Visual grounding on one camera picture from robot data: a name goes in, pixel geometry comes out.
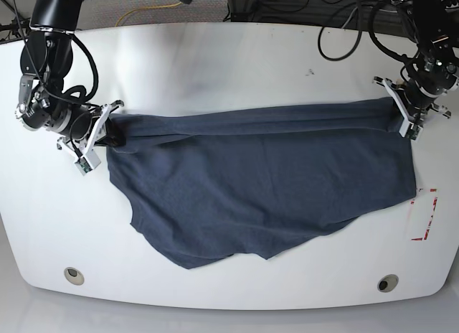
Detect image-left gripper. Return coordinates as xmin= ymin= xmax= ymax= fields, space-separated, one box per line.
xmin=53 ymin=105 xmax=126 ymax=147

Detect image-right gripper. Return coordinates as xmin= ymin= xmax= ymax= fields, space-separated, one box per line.
xmin=386 ymin=83 xmax=443 ymax=133

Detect dark blue T-shirt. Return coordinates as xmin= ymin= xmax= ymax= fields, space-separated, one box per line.
xmin=107 ymin=98 xmax=417 ymax=269

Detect black robot arm image-left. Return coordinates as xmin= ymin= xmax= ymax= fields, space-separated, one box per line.
xmin=16 ymin=0 xmax=103 ymax=144

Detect red tape rectangle marking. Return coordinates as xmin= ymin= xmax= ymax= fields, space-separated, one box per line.
xmin=407 ymin=188 xmax=438 ymax=241

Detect black tripod legs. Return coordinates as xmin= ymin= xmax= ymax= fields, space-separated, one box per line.
xmin=1 ymin=0 xmax=31 ymax=44

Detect white cable on floor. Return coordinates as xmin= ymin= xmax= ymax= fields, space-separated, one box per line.
xmin=341 ymin=4 xmax=359 ymax=29

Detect yellow cable on floor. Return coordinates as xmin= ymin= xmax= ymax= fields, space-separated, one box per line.
xmin=115 ymin=1 xmax=183 ymax=27

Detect left table cable grommet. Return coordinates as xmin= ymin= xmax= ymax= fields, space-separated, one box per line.
xmin=64 ymin=267 xmax=85 ymax=286

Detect table cable grommet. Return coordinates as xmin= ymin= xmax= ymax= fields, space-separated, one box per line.
xmin=64 ymin=267 xmax=85 ymax=286
xmin=377 ymin=274 xmax=399 ymax=293

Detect right table cable grommet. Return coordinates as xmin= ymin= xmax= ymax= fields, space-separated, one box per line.
xmin=377 ymin=274 xmax=399 ymax=293

